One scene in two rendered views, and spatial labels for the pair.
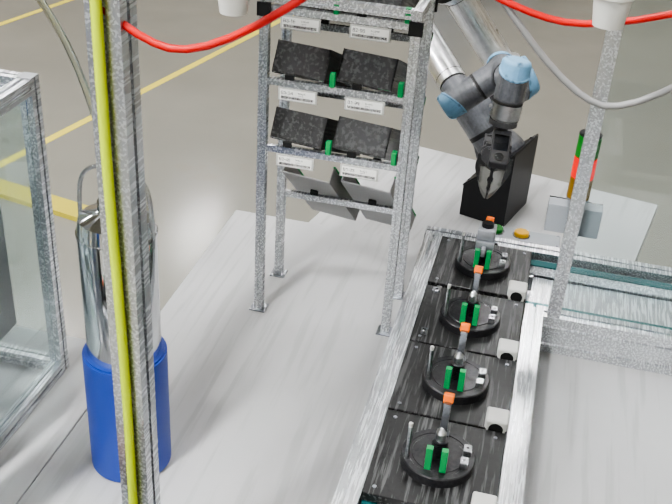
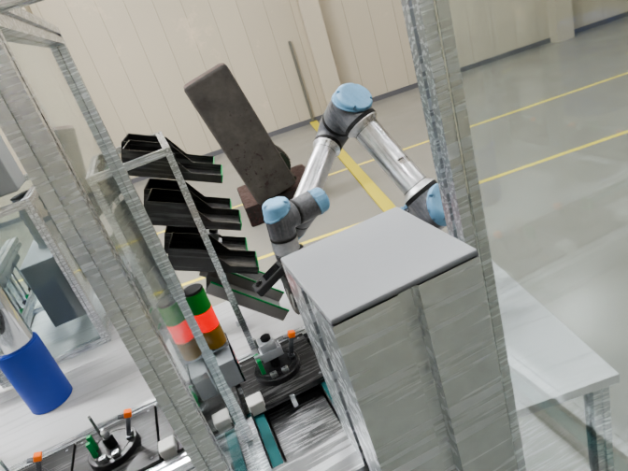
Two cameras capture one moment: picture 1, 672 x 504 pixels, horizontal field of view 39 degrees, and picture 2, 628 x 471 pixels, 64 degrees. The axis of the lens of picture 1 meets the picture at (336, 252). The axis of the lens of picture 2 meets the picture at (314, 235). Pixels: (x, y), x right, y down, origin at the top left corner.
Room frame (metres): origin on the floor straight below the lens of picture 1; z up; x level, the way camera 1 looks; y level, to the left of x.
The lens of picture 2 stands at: (1.75, -1.58, 1.91)
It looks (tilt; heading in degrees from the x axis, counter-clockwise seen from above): 24 degrees down; 65
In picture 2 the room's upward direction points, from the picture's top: 18 degrees counter-clockwise
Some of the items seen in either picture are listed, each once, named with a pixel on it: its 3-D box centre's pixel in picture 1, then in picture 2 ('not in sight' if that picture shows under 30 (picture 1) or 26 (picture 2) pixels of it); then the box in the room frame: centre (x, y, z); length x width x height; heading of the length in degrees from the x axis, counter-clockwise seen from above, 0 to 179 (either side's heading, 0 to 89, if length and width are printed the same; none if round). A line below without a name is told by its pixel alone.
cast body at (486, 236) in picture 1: (486, 236); (265, 347); (2.06, -0.37, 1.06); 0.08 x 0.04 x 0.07; 168
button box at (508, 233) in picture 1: (519, 244); not in sight; (2.26, -0.50, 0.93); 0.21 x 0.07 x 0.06; 78
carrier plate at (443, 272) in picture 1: (481, 268); (279, 371); (2.07, -0.37, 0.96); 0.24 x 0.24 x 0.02; 78
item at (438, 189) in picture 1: (489, 217); not in sight; (2.57, -0.46, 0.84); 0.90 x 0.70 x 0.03; 66
